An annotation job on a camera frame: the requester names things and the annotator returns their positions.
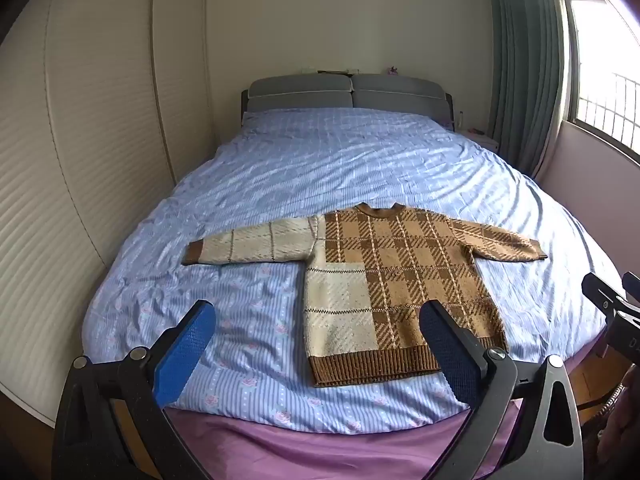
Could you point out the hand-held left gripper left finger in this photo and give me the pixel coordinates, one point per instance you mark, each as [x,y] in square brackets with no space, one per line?
[185,355]

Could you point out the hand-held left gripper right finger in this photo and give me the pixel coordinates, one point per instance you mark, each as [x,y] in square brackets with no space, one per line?
[450,355]

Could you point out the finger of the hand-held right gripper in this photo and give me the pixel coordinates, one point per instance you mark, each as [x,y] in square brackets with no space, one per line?
[602,295]
[632,287]

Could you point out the brown cream plaid knit sweater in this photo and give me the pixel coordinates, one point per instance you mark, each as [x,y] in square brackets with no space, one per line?
[400,280]

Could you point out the purple bed sheet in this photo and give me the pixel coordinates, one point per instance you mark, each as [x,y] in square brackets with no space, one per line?
[325,452]

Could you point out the white nightstand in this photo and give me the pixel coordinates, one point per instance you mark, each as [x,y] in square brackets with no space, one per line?
[482,141]

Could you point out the cream sliding door wardrobe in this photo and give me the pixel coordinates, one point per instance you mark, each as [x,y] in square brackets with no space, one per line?
[100,160]

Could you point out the bed with blue floral sheet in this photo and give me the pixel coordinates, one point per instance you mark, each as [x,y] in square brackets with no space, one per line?
[300,170]

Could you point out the window with metal bars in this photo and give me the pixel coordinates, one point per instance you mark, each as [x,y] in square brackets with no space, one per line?
[605,70]

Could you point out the green curtain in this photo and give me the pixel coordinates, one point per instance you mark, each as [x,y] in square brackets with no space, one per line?
[525,70]

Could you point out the small purple toy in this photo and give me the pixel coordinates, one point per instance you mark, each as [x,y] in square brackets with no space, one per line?
[392,70]

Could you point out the flat black object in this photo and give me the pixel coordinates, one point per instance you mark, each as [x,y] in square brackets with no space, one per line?
[330,71]

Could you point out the dark bed headboard frame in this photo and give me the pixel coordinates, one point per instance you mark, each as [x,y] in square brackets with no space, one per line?
[449,107]

